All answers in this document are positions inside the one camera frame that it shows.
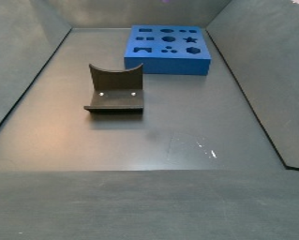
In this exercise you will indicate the blue shape sorter block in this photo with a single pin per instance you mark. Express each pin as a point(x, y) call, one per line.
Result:
point(167, 49)

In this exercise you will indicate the black curved holder stand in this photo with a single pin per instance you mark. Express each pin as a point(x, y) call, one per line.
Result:
point(117, 83)

